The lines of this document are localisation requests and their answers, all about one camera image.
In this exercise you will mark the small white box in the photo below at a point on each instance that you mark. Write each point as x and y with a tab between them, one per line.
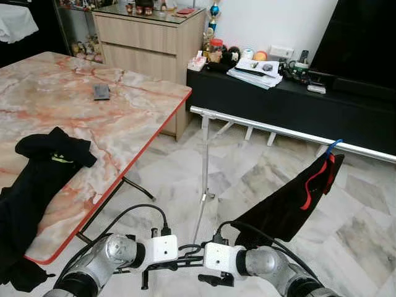
316	90

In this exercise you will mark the black TV console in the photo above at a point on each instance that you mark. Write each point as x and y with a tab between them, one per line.
278	105

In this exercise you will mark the black flat television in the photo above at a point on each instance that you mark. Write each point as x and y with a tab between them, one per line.
365	37

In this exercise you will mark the white wall socket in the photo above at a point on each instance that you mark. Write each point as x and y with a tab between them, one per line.
281	52

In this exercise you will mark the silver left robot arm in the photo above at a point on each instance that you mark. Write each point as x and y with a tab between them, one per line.
99	263

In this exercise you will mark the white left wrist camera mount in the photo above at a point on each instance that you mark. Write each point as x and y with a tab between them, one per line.
162	249

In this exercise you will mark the black shirt with red trim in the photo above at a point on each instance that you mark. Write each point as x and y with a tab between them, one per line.
284	204

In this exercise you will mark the black shirt with green logo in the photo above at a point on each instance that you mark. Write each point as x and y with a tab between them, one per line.
55	148
25	210

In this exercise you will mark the marble pattern folding table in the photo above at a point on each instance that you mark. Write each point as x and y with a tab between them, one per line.
74	105

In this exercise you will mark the silver metal clothes rack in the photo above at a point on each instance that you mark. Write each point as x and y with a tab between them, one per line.
247	124

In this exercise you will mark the light wooden drawer cabinet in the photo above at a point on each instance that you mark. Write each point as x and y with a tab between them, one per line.
148	37

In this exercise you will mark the white round container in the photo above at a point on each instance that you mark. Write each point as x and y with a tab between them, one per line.
248	54

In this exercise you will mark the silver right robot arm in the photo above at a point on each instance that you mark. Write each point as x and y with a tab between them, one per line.
272	263

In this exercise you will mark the black soundbar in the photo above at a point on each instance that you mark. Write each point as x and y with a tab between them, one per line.
365	86

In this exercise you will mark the red lid snack jar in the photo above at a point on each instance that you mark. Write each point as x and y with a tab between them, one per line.
216	49

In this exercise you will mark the pink tissue box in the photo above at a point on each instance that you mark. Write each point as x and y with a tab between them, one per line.
198	62

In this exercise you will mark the blue trophy ornament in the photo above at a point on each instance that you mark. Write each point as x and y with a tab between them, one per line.
214	12

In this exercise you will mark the black plush toy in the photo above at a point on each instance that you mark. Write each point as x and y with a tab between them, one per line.
232	55

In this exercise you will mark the stack of white papers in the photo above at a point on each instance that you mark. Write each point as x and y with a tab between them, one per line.
255	71

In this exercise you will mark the orange ball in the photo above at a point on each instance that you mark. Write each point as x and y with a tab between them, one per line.
260	55

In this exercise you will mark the blue plastic hanger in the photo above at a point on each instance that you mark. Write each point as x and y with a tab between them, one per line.
334	143

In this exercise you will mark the small red tray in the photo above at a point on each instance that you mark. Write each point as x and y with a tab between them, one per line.
184	10

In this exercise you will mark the white lace cloth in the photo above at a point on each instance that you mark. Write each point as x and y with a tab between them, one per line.
15	25

